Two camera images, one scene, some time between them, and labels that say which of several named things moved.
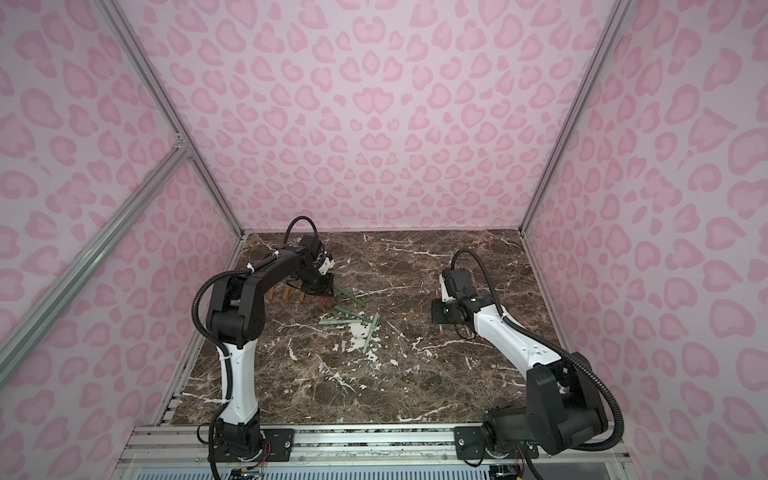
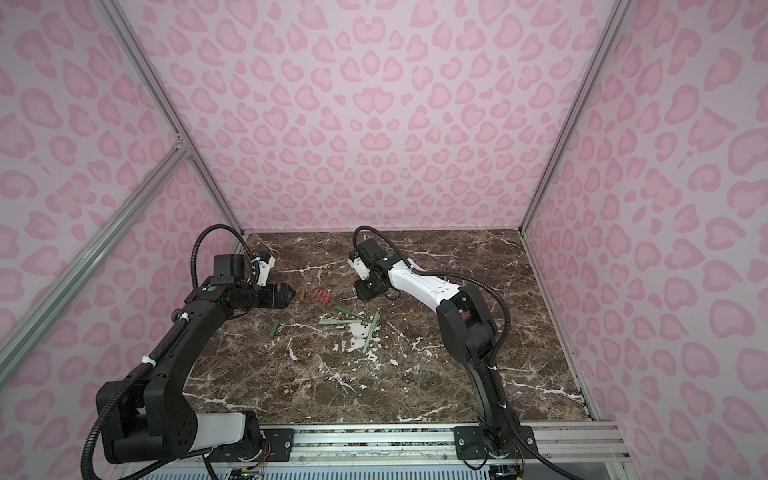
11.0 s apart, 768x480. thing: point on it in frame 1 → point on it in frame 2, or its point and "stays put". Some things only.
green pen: [352, 313] stays put
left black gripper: [325, 289] → [283, 298]
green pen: [341, 321] stays put
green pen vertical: [372, 331] stays put
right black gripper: [436, 312] → [363, 293]
